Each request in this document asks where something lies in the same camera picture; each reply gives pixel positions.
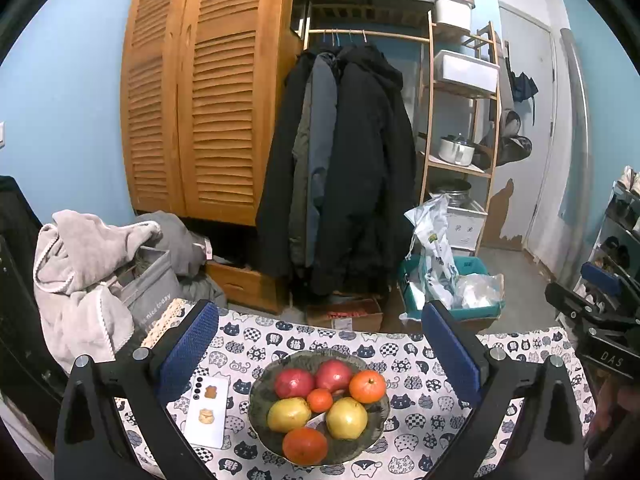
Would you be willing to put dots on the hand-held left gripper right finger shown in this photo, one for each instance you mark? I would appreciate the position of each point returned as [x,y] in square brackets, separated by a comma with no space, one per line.
[450,350]

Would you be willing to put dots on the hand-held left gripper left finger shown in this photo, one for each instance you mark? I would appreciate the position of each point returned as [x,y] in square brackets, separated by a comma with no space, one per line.
[195,340]

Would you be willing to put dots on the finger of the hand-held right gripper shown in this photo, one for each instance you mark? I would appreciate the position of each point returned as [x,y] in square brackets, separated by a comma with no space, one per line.
[605,277]
[580,310]

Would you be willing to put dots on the large orange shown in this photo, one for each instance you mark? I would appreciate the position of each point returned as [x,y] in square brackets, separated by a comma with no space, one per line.
[367,386]

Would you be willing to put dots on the red apple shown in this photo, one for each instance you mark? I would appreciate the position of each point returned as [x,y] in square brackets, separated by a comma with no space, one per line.
[295,384]
[334,375]

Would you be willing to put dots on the green glass bowl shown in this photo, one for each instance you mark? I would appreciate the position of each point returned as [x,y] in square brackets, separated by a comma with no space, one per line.
[372,430]

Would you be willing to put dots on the yellow pear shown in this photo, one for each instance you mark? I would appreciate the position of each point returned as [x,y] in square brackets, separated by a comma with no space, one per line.
[346,417]
[289,414]

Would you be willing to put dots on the small tangerine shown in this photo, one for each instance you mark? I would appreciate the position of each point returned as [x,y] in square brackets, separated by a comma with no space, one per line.
[305,446]
[320,400]

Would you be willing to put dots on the person's right hand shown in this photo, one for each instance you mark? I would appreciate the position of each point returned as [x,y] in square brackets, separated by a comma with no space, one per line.
[620,405]

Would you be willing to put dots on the beige woven cloth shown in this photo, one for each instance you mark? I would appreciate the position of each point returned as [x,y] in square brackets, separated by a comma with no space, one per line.
[162,325]

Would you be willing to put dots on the metal shoe rack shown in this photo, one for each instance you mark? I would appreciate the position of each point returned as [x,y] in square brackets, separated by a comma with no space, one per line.
[607,230]

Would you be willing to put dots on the grey fabric hamper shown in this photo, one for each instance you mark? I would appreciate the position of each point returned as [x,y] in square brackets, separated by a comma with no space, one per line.
[150,295]

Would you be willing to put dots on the clear plastic bag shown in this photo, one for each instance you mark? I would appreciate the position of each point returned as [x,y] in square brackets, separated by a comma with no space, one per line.
[477,290]

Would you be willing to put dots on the white phone with bear stickers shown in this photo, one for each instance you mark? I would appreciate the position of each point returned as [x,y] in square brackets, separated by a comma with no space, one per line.
[207,410]

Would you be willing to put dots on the teal plastic crate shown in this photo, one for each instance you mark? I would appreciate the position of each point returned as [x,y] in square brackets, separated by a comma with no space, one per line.
[475,263]

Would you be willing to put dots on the white printed rice bag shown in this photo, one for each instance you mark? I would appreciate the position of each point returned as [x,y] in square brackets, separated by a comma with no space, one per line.
[435,260]

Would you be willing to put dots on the grey garment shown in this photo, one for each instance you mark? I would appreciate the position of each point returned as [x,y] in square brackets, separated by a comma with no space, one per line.
[180,240]

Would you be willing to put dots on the group of shoes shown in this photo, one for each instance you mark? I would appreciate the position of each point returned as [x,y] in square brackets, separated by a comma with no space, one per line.
[627,177]

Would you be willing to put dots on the cardboard box with red contents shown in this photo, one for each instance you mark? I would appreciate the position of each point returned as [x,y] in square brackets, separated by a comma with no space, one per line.
[350,321]

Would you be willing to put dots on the white drawer unit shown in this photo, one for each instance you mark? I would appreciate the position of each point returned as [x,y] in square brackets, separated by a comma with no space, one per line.
[465,230]

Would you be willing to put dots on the beige robe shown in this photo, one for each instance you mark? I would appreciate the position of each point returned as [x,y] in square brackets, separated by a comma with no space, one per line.
[75,270]

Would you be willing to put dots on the silver rolled mat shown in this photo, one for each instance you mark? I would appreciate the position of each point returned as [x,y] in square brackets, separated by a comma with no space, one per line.
[580,135]

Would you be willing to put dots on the dark green hanging bag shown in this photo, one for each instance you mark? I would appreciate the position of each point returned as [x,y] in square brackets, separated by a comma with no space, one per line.
[515,149]

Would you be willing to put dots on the steel pot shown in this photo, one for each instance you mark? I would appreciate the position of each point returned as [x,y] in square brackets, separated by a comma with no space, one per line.
[452,192]

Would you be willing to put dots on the dark frying pan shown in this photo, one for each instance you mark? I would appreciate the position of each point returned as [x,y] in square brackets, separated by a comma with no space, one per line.
[482,157]

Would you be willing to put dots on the grey hanging bag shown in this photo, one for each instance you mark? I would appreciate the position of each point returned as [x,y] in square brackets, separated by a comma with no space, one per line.
[511,122]

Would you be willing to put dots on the white door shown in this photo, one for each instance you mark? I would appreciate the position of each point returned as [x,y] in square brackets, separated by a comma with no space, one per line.
[530,110]

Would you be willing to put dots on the large black hooded coat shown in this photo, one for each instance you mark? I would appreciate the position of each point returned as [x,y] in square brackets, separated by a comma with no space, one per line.
[365,185]

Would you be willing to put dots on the olive jacket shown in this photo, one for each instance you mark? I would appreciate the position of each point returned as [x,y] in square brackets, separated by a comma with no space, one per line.
[299,185]

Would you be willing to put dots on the white cooking pot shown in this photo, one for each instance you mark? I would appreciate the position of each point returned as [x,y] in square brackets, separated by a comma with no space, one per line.
[456,152]

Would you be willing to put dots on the dark blue umbrella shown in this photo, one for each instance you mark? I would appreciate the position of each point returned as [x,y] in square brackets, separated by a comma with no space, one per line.
[522,87]

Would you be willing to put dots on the wooden louvered wardrobe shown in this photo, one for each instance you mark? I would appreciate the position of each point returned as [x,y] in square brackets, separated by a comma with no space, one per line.
[220,110]

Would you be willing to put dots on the grey blue jacket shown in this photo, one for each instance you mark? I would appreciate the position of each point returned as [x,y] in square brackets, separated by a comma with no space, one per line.
[320,135]

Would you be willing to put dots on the wide white storage bin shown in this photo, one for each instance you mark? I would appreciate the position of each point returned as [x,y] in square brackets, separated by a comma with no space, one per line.
[467,72]

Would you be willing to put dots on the small white storage bin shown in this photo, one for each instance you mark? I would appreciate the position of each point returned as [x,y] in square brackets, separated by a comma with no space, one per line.
[452,12]

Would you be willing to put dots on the wooden shelf unit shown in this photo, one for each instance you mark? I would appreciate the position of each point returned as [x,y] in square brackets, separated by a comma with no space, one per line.
[360,12]

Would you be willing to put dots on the white light switch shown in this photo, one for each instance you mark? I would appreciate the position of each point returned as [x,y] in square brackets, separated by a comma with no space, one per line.
[2,135]

